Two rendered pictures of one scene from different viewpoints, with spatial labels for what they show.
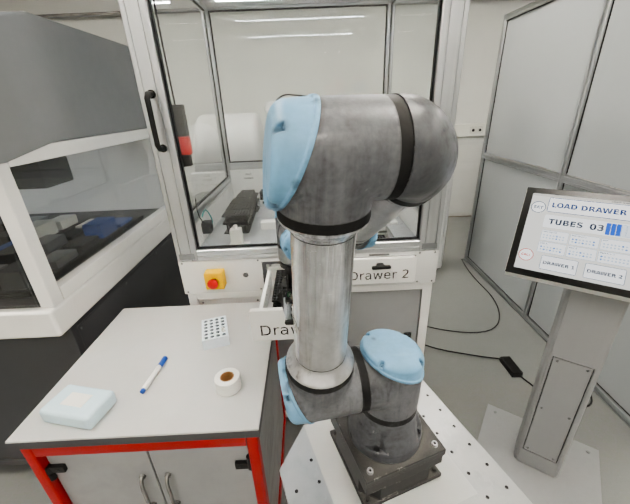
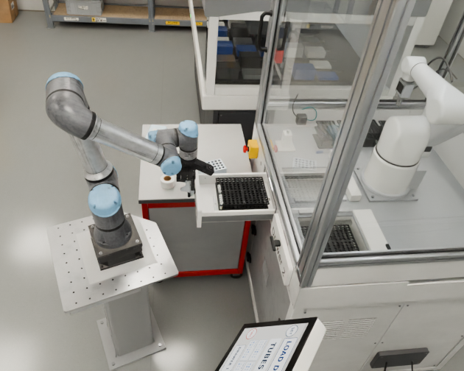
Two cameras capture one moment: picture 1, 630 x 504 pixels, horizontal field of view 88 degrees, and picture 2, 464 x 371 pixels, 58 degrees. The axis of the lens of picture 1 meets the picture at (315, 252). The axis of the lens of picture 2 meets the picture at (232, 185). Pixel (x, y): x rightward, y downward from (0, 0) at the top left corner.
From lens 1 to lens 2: 1.64 m
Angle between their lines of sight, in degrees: 66
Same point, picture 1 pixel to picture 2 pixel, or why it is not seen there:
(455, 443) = (117, 283)
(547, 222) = (273, 341)
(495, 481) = (93, 294)
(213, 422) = (144, 182)
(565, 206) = (283, 352)
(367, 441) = not seen: hidden behind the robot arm
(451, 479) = (98, 274)
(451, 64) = (344, 136)
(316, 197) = not seen: hidden behind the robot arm
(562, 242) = (250, 357)
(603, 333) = not seen: outside the picture
